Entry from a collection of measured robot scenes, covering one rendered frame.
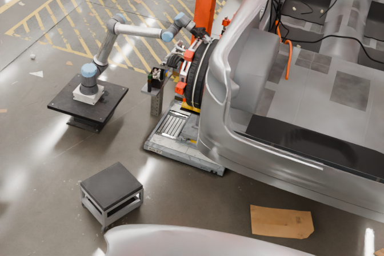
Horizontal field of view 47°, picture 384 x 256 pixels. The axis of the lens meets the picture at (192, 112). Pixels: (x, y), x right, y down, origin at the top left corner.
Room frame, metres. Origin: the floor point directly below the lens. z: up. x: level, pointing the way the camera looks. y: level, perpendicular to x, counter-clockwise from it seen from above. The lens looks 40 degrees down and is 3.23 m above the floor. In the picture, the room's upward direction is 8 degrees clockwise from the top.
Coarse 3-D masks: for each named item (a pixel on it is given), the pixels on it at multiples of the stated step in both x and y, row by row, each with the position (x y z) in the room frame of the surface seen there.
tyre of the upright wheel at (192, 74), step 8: (216, 40) 3.45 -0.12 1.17; (200, 48) 3.29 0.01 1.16; (208, 48) 3.29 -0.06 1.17; (200, 56) 3.21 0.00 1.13; (208, 56) 3.21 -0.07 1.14; (192, 64) 3.16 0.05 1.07; (208, 64) 3.16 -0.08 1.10; (192, 72) 3.12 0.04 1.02; (200, 72) 3.11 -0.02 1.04; (192, 80) 3.08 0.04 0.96; (200, 80) 3.07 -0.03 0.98; (192, 88) 3.07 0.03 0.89; (200, 88) 3.05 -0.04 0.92; (200, 96) 3.05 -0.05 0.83; (192, 104) 3.10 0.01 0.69; (200, 104) 3.06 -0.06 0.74
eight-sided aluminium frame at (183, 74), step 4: (196, 40) 3.48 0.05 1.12; (200, 40) 3.49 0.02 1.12; (192, 44) 3.40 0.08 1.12; (196, 44) 3.47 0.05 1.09; (200, 44) 3.44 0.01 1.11; (192, 48) 3.36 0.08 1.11; (196, 48) 3.35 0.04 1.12; (184, 64) 3.21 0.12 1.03; (188, 64) 3.21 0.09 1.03; (184, 68) 3.20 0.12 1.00; (188, 68) 3.19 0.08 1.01; (184, 72) 3.16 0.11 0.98; (188, 72) 3.17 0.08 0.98; (180, 76) 3.15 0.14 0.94; (184, 76) 3.14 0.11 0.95; (180, 80) 3.15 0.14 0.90; (184, 80) 3.14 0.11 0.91; (184, 96) 3.15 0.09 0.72
